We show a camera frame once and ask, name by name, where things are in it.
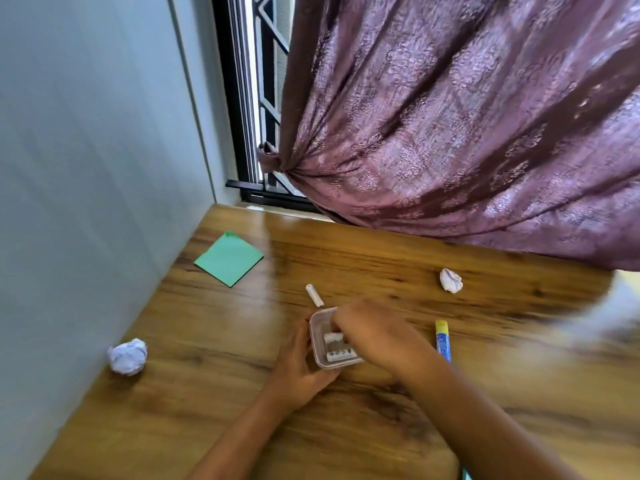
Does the person's left hand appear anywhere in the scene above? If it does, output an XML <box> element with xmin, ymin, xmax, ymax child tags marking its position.
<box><xmin>265</xmin><ymin>314</ymin><xmax>343</xmax><ymax>413</ymax></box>

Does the person's right hand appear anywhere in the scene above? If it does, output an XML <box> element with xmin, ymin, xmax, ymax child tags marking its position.
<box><xmin>331</xmin><ymin>298</ymin><xmax>436</xmax><ymax>381</ymax></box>

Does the clear plastic container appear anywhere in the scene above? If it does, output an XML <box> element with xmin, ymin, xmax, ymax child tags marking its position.
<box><xmin>309</xmin><ymin>305</ymin><xmax>366</xmax><ymax>371</ymax></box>

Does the blue glue stick yellow cap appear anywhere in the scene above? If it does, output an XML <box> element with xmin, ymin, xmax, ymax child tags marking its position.
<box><xmin>435</xmin><ymin>319</ymin><xmax>453</xmax><ymax>363</ymax></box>

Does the white paper ball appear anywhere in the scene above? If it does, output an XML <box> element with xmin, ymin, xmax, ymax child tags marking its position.
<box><xmin>439</xmin><ymin>268</ymin><xmax>464</xmax><ymax>295</ymax></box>
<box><xmin>107</xmin><ymin>338</ymin><xmax>149</xmax><ymax>377</ymax></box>

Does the green sticky note pad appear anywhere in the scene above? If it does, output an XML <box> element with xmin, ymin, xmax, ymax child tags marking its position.
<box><xmin>193</xmin><ymin>232</ymin><xmax>265</xmax><ymax>289</ymax></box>

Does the person's right forearm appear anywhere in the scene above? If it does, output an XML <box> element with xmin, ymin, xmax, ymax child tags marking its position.
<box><xmin>399</xmin><ymin>344</ymin><xmax>586</xmax><ymax>480</ymax></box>

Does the person's left forearm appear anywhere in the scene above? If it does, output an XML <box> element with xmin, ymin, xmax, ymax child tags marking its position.
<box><xmin>187</xmin><ymin>374</ymin><xmax>301</xmax><ymax>480</ymax></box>

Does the purple patterned curtain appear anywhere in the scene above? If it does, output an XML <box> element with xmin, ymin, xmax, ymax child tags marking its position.
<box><xmin>257</xmin><ymin>0</ymin><xmax>640</xmax><ymax>273</ymax></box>

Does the black window frame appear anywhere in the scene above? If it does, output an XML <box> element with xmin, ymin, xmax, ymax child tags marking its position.
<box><xmin>211</xmin><ymin>0</ymin><xmax>321</xmax><ymax>214</ymax></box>

